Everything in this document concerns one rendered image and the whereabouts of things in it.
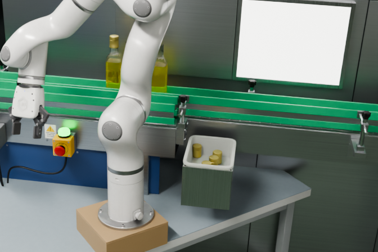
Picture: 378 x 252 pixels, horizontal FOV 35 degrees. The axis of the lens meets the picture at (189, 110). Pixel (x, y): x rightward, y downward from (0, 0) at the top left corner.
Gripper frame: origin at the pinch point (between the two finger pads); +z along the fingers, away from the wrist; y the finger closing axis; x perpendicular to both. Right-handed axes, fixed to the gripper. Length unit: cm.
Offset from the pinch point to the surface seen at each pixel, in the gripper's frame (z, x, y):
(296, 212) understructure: 30, 110, 55
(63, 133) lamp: 1.5, 26.4, -7.9
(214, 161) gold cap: 5, 48, 43
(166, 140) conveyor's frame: 1, 47, 24
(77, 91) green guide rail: -13.8, 35.8, -10.9
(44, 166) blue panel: 17.1, 35.1, -23.6
